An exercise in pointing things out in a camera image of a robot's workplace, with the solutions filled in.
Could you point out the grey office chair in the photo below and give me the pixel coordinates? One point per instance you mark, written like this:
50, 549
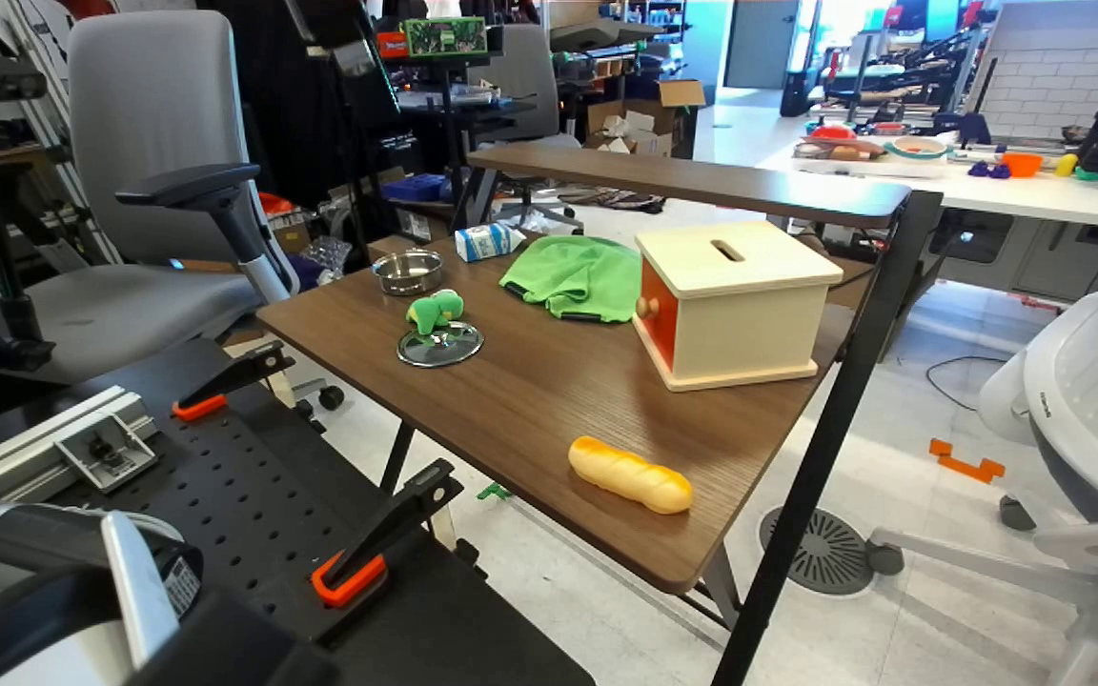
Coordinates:
153, 114

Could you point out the cardboard box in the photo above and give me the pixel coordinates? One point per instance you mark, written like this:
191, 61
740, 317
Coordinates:
651, 114

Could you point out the green plastic toy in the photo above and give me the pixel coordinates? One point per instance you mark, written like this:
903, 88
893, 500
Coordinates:
437, 310

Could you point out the dark desk with black frame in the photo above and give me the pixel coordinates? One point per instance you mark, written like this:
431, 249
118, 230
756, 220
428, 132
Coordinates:
725, 179

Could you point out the orange toy bowl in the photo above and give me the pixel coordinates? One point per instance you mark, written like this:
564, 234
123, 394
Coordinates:
1024, 165

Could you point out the black perforated mounting board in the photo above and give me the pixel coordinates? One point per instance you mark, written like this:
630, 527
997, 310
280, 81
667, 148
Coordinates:
259, 497

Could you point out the orange bracket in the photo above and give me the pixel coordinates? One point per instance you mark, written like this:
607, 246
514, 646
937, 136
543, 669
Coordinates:
963, 464

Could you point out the yellow toy bread loaf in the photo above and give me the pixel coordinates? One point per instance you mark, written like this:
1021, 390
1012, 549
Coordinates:
630, 475

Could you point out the green circuit board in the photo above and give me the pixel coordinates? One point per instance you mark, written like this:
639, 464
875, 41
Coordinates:
445, 34

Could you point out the green cloth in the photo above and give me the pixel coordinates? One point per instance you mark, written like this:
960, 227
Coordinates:
571, 276

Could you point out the grey metal bracket plate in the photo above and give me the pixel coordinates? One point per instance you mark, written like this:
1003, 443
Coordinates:
109, 451

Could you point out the aluminium extrusion rail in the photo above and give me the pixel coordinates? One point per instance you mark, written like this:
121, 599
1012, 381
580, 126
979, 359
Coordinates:
27, 443

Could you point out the cream wooden box with slot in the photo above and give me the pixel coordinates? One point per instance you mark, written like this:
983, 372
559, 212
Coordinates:
744, 317

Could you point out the grey background chair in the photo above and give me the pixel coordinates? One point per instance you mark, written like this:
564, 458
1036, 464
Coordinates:
529, 76

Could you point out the red block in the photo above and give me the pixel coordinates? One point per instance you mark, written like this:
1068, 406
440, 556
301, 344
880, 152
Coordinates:
663, 324

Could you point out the small metal bowl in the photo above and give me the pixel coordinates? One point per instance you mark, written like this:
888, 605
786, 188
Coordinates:
409, 270

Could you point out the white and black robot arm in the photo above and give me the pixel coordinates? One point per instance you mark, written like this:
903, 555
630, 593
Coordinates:
132, 584

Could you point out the white table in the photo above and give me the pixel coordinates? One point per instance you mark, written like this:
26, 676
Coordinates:
1021, 197

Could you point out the round grey floor grate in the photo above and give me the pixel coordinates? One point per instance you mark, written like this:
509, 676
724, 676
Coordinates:
820, 555

